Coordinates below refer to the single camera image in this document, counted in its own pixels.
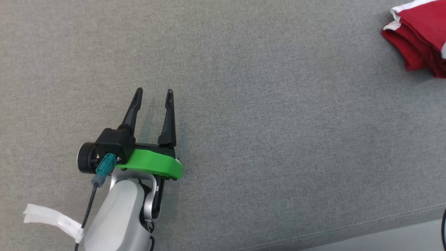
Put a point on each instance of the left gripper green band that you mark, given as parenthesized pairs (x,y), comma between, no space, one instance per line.
(153,164)

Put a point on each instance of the red garment with white stripes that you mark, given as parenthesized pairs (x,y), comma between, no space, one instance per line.
(421,38)

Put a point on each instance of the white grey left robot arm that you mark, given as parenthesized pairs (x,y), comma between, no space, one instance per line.
(122,216)

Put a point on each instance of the grey fabric sofa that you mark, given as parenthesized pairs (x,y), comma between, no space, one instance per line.
(261,139)

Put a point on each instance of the white tape flag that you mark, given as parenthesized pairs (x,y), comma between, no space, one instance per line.
(45,214)

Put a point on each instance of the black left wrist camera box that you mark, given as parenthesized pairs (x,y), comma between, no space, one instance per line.
(115,143)

